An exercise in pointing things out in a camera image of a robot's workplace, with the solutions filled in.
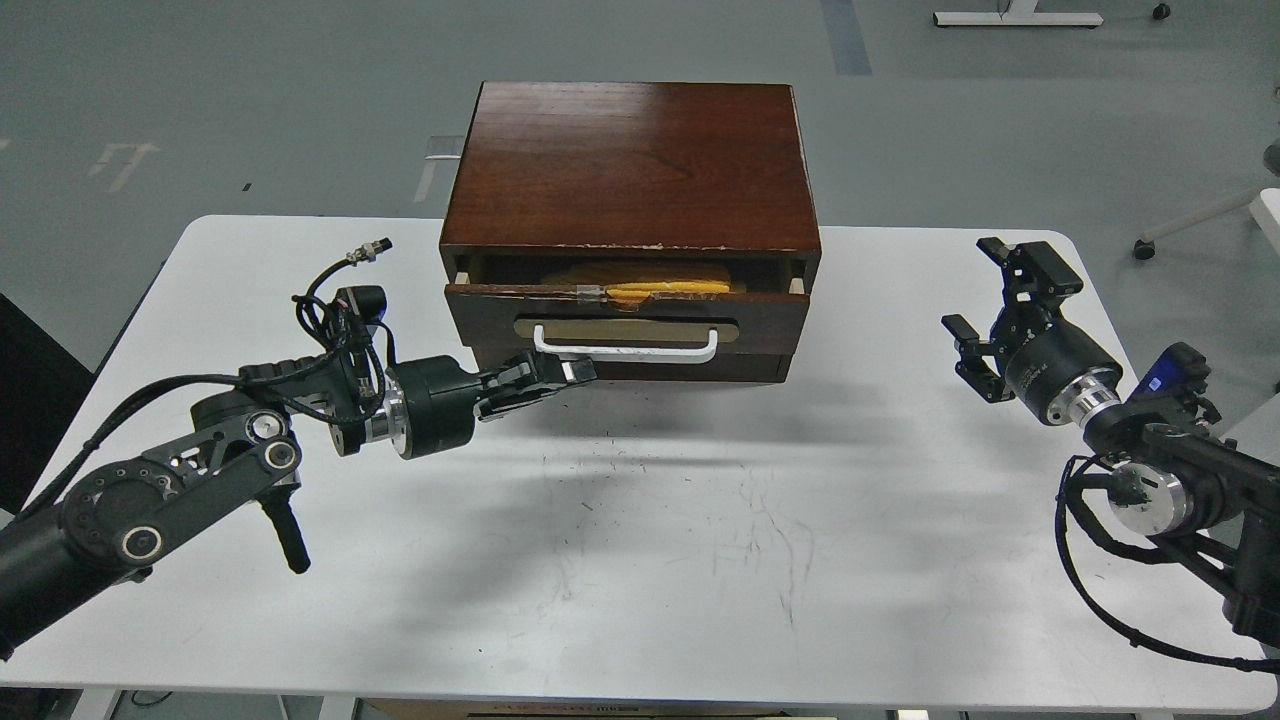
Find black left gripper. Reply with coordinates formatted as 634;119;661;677
385;350;598;460

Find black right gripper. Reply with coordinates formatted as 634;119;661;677
941;237;1123;427

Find wooden drawer with white handle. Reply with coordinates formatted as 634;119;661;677
444;272;812;377

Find yellow corn cob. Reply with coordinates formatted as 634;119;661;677
602;279;735;306

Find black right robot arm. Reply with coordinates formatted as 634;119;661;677
941;237;1279;674

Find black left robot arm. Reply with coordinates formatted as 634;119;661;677
1;238;596;660

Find dark wooden cabinet box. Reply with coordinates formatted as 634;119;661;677
439;81;822;383

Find white chair base leg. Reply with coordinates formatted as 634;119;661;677
1132;187;1279;261

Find white table leg base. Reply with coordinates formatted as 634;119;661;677
932;1;1105;29

